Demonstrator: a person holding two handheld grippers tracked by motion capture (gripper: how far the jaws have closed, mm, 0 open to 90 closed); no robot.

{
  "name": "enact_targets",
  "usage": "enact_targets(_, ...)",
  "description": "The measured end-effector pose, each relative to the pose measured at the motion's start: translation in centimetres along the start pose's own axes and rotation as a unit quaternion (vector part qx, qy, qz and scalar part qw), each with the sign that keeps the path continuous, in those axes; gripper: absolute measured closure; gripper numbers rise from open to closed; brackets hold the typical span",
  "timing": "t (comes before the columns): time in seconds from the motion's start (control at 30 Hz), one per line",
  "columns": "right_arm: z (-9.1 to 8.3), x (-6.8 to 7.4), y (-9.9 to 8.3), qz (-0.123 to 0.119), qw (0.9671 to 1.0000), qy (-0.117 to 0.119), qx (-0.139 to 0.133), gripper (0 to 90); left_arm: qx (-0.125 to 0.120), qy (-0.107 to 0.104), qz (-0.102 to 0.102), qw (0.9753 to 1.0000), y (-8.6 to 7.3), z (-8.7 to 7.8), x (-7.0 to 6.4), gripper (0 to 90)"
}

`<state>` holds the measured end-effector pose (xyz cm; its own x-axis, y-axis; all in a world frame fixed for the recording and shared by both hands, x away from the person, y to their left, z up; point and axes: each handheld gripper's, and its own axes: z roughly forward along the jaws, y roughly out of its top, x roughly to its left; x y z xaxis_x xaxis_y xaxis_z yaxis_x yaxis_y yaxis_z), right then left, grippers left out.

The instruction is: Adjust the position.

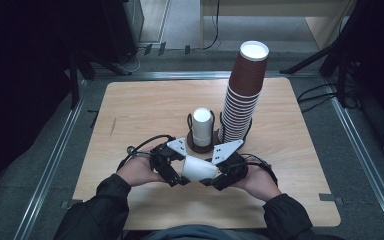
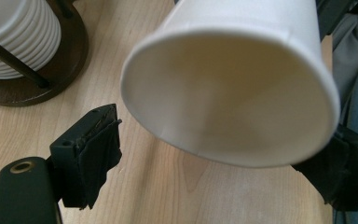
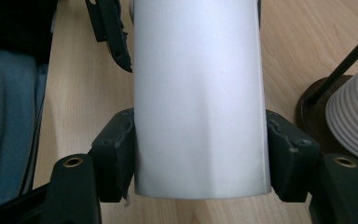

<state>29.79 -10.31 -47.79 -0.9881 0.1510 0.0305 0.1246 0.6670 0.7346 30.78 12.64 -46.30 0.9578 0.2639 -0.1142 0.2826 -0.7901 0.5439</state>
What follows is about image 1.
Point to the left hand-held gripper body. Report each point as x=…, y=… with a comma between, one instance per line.
x=161, y=163

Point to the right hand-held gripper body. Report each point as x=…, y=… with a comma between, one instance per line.
x=235, y=166

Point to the brown ribbed paper cup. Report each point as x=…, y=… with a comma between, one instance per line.
x=246, y=76

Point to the person's left hand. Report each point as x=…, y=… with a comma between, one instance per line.
x=135, y=171

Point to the person's right hand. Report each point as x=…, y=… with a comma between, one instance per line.
x=260, y=183

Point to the person's grey-blue clothing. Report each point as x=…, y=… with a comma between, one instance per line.
x=200, y=233

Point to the grey tape piece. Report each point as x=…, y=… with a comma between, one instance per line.
x=330, y=197
x=67, y=204

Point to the black metal stand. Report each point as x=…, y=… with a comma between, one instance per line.
x=75, y=83

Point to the black computer case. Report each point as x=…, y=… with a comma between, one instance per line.
x=120, y=30

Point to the black tripod stand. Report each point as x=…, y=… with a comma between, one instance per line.
x=333, y=46

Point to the light wooden desk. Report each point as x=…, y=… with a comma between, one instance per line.
x=323, y=26

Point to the aluminium floor rail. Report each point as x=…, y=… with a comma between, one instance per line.
x=363, y=156
x=51, y=166

